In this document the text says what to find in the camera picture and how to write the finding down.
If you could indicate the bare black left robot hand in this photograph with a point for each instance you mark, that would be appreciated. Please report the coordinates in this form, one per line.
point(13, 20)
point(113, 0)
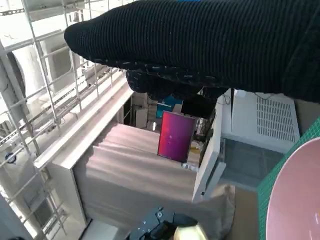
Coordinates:
point(150, 225)

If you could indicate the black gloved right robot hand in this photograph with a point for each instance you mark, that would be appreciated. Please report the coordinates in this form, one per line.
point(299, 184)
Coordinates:
point(200, 42)

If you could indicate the pink bowl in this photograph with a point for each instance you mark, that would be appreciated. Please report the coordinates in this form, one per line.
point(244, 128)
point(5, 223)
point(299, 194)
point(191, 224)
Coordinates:
point(295, 195)

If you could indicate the black monitor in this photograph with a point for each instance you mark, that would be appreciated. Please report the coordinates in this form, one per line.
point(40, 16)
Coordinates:
point(197, 108)

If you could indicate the white cabinet with vent panel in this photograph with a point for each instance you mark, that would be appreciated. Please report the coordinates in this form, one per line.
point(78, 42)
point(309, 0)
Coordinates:
point(250, 117)

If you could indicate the monitor with purple screen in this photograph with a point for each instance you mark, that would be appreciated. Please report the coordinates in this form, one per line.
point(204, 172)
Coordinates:
point(176, 136)

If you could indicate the green cutting mat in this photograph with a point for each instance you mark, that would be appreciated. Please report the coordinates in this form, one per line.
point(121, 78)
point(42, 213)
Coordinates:
point(266, 195)

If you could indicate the white window grille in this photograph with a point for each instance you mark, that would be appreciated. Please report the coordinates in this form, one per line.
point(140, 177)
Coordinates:
point(45, 57)

